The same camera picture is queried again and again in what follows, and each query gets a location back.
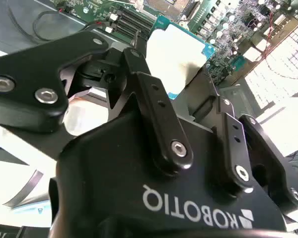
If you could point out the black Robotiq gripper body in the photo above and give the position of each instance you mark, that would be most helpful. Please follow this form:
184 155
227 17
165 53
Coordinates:
114 173

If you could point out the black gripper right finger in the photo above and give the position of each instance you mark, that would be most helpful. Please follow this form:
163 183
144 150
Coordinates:
234 148

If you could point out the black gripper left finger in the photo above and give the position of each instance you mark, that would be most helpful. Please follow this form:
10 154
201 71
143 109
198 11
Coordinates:
39 62

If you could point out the silver topped CPU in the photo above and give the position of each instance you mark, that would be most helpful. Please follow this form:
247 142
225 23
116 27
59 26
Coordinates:
173 49

